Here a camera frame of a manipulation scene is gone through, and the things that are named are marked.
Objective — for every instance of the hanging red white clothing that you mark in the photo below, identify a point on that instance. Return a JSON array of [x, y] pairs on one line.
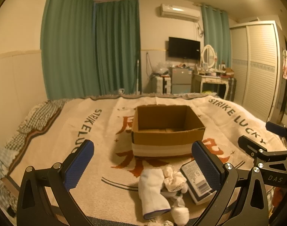
[[285, 64]]

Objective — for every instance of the black wall television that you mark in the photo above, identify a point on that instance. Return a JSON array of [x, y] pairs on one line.
[[184, 48]]

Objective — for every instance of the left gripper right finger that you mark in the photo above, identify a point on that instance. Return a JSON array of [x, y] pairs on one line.
[[251, 205]]

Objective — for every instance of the white cloth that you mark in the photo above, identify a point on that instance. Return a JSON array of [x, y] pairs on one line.
[[174, 180]]

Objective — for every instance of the white dressing table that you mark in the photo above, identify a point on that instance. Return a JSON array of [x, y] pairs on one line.
[[199, 80]]

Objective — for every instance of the narrow green curtain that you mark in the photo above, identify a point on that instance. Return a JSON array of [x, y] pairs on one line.
[[217, 32]]

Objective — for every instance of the white storage cabinet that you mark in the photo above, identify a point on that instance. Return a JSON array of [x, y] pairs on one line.
[[161, 84]]

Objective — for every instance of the white air conditioner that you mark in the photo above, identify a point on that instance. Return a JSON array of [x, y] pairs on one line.
[[180, 12]]

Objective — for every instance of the checkered bed sheet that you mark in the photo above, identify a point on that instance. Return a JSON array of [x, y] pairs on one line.
[[37, 122]]

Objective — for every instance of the small white sock ball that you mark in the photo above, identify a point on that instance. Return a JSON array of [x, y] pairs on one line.
[[180, 215]]

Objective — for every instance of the brown cardboard box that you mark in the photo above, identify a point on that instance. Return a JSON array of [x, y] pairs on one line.
[[165, 131]]

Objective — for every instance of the large green curtain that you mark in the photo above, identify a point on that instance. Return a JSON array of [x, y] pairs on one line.
[[90, 48]]

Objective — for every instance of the grey mini fridge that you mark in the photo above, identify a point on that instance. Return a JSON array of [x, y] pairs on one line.
[[181, 79]]

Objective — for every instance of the cream printed blanket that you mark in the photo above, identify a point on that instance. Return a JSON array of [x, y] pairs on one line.
[[129, 136]]

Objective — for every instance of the white louvered wardrobe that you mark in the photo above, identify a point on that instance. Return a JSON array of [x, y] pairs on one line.
[[256, 63]]

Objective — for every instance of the tissue pack with barcode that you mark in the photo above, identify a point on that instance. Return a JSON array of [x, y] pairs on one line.
[[199, 189]]

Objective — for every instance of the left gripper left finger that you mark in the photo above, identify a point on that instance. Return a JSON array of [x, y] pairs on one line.
[[34, 207]]

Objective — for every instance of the white oval mirror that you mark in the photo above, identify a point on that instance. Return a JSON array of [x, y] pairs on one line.
[[208, 57]]

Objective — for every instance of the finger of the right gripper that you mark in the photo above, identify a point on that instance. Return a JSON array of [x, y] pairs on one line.
[[249, 146], [277, 129]]

